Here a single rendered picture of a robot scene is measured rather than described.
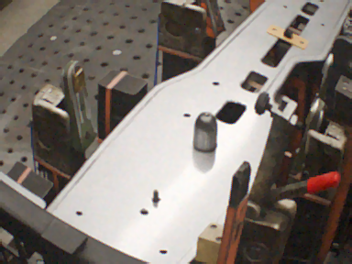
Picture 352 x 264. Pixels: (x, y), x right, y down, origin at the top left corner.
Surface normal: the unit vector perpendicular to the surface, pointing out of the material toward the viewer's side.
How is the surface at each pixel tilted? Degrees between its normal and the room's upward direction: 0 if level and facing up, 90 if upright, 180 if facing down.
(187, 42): 90
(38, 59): 0
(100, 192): 0
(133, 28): 0
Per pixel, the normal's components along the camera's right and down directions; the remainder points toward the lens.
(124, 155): 0.03, -0.77
